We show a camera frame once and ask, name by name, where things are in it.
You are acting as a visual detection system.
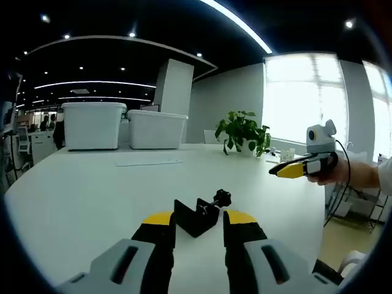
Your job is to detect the white desk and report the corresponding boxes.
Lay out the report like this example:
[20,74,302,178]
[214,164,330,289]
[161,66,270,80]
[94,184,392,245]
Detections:
[4,142,327,294]

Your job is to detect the white screen kiosk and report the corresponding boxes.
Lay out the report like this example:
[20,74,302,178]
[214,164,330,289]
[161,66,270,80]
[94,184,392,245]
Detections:
[17,126,31,154]

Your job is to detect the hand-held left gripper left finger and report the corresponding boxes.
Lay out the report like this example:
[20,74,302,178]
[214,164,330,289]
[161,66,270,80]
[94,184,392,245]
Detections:
[56,210,177,294]

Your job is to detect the potted green plant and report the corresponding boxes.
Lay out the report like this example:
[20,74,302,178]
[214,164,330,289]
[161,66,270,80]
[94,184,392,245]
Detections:
[214,110,272,157]

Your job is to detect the large bright window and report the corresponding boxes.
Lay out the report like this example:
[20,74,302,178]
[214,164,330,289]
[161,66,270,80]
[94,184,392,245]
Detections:
[363,61,392,160]
[263,53,349,145]

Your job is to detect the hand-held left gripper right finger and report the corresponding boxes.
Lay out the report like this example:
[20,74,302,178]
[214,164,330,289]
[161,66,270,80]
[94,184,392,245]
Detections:
[222,209,344,294]

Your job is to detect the thin white strip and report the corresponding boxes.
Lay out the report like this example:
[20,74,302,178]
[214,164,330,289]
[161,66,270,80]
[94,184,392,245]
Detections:
[115,159,184,168]

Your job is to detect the tall white storage box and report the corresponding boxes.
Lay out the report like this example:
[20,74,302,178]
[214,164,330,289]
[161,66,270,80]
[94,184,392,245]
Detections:
[61,102,127,151]

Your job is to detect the black fixed fixture clamp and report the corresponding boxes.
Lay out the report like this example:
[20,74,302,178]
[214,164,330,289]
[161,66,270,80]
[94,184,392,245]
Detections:
[173,189,232,239]

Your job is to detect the person's right hand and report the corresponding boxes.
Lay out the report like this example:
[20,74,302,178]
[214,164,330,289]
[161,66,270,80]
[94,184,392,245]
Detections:
[307,152,353,187]

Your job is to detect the metal storage rack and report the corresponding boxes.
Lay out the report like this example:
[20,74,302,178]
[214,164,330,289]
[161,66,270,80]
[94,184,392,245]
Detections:
[326,180,388,233]

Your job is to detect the low white storage box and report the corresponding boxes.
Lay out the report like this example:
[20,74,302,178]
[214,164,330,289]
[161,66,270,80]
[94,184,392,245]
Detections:
[126,109,189,150]

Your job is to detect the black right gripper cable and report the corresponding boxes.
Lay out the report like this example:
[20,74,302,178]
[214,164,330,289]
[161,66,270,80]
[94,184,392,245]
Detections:
[323,139,352,227]

